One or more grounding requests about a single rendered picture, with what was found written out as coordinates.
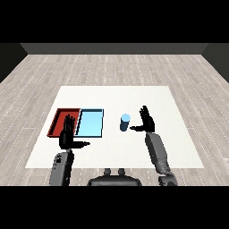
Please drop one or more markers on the shallow red open box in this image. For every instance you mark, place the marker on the shallow red open box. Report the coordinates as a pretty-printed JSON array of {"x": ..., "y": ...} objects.
[{"x": 61, "y": 122}]

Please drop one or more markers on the dark grey robot body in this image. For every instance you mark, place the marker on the dark grey robot body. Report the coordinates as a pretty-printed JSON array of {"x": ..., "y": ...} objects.
[{"x": 114, "y": 179}]

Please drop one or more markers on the small blue can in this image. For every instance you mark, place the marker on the small blue can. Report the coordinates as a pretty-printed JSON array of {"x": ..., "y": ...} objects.
[{"x": 125, "y": 122}]

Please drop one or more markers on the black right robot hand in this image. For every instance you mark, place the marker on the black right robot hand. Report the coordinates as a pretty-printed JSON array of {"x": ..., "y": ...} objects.
[{"x": 147, "y": 122}]

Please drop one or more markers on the shallow light blue open box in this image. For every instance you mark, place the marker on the shallow light blue open box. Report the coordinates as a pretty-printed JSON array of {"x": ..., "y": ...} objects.
[{"x": 89, "y": 122}]

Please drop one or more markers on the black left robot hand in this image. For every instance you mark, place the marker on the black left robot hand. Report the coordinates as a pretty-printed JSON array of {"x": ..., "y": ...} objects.
[{"x": 66, "y": 137}]

